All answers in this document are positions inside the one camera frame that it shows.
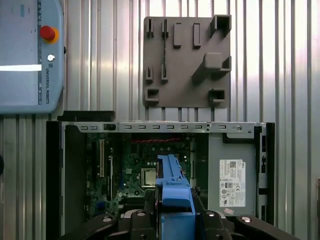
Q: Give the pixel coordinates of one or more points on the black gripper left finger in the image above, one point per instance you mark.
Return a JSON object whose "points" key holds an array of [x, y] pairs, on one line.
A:
{"points": [[135, 225]]}

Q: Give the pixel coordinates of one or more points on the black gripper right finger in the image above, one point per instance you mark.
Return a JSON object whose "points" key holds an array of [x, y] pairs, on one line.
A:
{"points": [[217, 227]]}

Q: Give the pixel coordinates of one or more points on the hard disk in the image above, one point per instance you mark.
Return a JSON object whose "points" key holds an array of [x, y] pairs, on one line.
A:
{"points": [[175, 192]]}

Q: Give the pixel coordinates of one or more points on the silver CPU in socket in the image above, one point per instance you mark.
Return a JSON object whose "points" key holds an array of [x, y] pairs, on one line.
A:
{"points": [[148, 177]]}

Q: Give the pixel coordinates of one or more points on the grey power supply unit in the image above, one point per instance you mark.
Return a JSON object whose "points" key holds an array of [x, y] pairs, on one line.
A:
{"points": [[215, 162]]}

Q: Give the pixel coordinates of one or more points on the green motherboard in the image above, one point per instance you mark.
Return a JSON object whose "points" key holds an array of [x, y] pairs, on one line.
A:
{"points": [[125, 160]]}

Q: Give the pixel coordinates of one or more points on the black PC case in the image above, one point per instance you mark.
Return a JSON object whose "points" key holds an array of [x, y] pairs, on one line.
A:
{"points": [[53, 175]]}

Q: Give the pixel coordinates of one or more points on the grey parts rack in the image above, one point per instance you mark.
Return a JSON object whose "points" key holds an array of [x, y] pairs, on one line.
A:
{"points": [[185, 62]]}

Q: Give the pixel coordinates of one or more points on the RAM stick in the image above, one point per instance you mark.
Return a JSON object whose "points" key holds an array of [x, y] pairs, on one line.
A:
{"points": [[165, 52]]}

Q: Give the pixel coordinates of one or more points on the pale blue teach pendant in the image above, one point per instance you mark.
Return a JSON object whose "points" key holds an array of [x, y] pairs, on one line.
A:
{"points": [[22, 82]]}

